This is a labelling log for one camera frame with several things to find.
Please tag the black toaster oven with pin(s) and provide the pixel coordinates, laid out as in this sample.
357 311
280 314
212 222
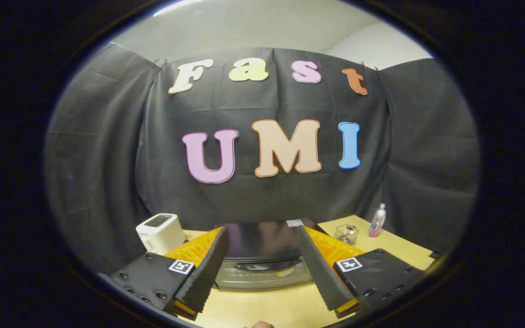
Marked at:
262 241

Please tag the clear glass jar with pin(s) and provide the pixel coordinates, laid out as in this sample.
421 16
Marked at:
347 235

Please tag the white bread toaster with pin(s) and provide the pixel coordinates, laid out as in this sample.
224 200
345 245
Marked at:
160 234

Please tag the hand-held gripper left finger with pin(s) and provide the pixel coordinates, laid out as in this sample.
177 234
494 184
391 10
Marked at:
203 278

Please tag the white pink spray bottle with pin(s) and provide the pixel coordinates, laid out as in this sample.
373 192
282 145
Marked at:
377 223

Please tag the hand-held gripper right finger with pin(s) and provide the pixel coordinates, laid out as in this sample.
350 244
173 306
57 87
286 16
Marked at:
324 278

